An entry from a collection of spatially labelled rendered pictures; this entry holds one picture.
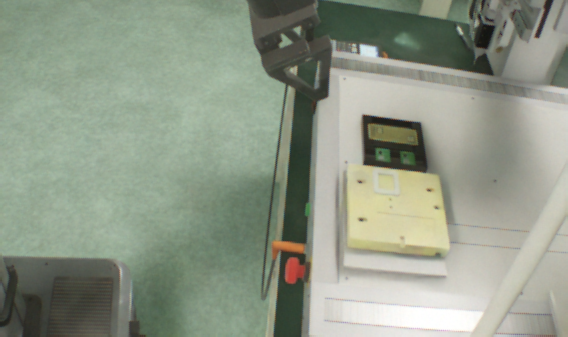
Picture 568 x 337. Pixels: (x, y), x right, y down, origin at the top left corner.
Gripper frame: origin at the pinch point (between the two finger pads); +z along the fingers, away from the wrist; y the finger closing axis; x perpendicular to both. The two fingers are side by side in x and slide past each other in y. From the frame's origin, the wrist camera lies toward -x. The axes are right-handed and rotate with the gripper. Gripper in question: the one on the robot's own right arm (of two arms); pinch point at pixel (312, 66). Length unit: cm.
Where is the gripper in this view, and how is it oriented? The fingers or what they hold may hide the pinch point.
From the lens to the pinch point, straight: 67.2
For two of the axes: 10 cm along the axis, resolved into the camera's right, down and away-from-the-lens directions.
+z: 3.8, 6.5, 6.5
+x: -9.1, 3.7, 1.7
